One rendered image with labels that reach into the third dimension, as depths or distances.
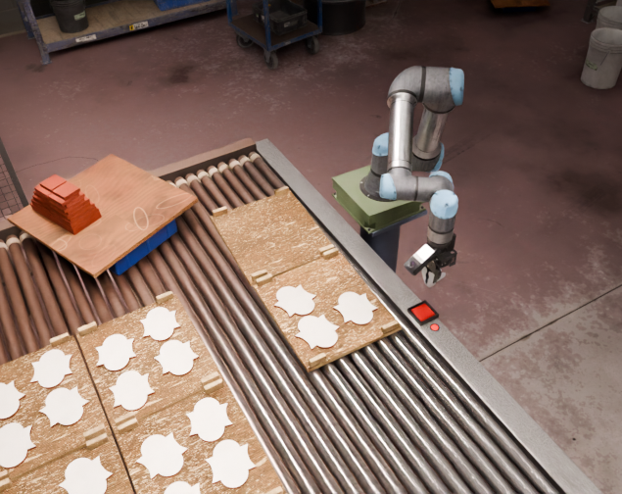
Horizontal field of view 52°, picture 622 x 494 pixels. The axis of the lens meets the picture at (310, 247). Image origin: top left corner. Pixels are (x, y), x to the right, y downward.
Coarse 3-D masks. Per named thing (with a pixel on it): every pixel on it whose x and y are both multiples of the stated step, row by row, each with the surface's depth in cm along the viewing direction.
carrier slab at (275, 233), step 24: (240, 216) 251; (264, 216) 251; (288, 216) 250; (240, 240) 241; (264, 240) 241; (288, 240) 240; (312, 240) 240; (240, 264) 232; (264, 264) 232; (288, 264) 231
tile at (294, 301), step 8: (280, 288) 221; (288, 288) 221; (296, 288) 221; (280, 296) 219; (288, 296) 219; (296, 296) 218; (304, 296) 218; (312, 296) 218; (280, 304) 216; (288, 304) 216; (296, 304) 216; (304, 304) 216; (312, 304) 216; (288, 312) 213; (296, 312) 213; (304, 312) 213
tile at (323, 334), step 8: (304, 320) 211; (312, 320) 211; (320, 320) 211; (304, 328) 208; (312, 328) 208; (320, 328) 208; (328, 328) 208; (336, 328) 208; (296, 336) 206; (304, 336) 206; (312, 336) 206; (320, 336) 206; (328, 336) 206; (336, 336) 206; (312, 344) 203; (320, 344) 203; (328, 344) 203
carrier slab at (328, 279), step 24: (312, 264) 231; (336, 264) 231; (264, 288) 223; (312, 288) 222; (336, 288) 222; (360, 288) 222; (312, 312) 215; (336, 312) 214; (384, 312) 214; (288, 336) 207; (360, 336) 207; (384, 336) 208
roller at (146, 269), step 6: (144, 258) 238; (138, 264) 237; (144, 264) 235; (144, 270) 234; (150, 270) 233; (144, 276) 233; (150, 276) 231; (156, 276) 232; (150, 282) 229; (156, 282) 229; (150, 288) 229; (156, 288) 226; (162, 288) 227; (156, 294) 225
